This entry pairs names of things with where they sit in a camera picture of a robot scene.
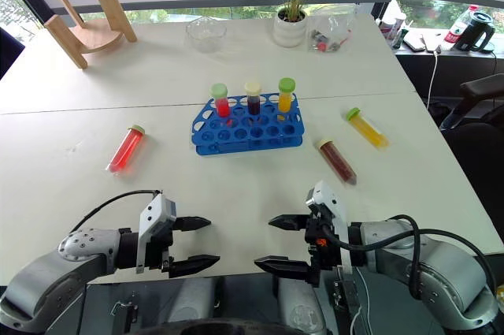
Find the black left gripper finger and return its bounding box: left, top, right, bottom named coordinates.
left=168, top=255, right=221, bottom=279
left=173, top=216, right=212, bottom=233

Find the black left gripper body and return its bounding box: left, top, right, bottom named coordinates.
left=143, top=222, right=177, bottom=274

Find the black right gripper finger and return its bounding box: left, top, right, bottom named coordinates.
left=254, top=255, right=322, bottom=288
left=268, top=214, right=309, bottom=233

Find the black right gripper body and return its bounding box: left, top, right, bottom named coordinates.
left=304, top=211, right=343, bottom=274

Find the dark liquid tube cream cap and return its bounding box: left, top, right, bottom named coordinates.
left=243, top=81, right=262, bottom=116
left=317, top=137, right=358, bottom=187

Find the red liquid tube green cap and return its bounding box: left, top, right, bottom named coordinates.
left=209, top=83, right=232, bottom=119
left=105, top=124, right=146, bottom=175

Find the blue test tube rack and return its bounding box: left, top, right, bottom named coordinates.
left=191, top=92, right=306, bottom=157

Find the orange liquid tube green cap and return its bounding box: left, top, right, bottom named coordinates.
left=277, top=77, right=296, bottom=114
left=346, top=107, right=391, bottom=150

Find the silver robot left leg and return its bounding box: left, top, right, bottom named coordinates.
left=167, top=276, right=221, bottom=326

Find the silver robot leg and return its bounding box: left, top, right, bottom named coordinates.
left=275, top=277, right=335, bottom=334
left=167, top=276, right=221, bottom=326

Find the silver robot right leg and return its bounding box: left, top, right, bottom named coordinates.
left=275, top=277, right=335, bottom=334

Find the clear glass bowl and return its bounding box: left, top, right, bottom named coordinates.
left=185, top=18, right=228, bottom=54

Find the clear plastic bag with items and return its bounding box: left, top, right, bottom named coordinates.
left=306, top=4, right=358, bottom=54

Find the black office chair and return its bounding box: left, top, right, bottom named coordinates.
left=439, top=73, right=504, bottom=241

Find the potted green plant white pot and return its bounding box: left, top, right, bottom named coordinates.
left=264, top=0, right=332, bottom=49

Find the dark green small bottle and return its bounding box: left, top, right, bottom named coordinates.
left=391, top=28, right=409, bottom=50

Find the wooden stand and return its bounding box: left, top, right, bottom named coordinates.
left=43, top=0, right=138, bottom=70

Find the white flat device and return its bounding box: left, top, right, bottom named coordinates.
left=402, top=32, right=428, bottom=53

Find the plastic bottle red label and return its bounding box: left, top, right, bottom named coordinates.
left=443, top=4, right=480, bottom=51

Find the black electric kettle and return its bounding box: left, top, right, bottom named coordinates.
left=452, top=10, right=497, bottom=54

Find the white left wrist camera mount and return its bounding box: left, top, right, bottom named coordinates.
left=135, top=193, right=177, bottom=274

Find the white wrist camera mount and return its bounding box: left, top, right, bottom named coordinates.
left=305, top=180, right=354, bottom=274
left=135, top=193, right=177, bottom=274

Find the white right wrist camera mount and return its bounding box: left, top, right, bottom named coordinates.
left=305, top=180, right=354, bottom=274

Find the thin white cable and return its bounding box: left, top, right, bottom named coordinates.
left=350, top=266, right=373, bottom=335

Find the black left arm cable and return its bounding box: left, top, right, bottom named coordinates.
left=69, top=189, right=163, bottom=233

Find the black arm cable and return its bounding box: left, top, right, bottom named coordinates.
left=69, top=189, right=163, bottom=233
left=319, top=214, right=498, bottom=300

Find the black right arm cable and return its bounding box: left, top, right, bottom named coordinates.
left=319, top=214, right=498, bottom=300

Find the white charging cable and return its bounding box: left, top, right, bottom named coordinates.
left=424, top=45, right=444, bottom=111

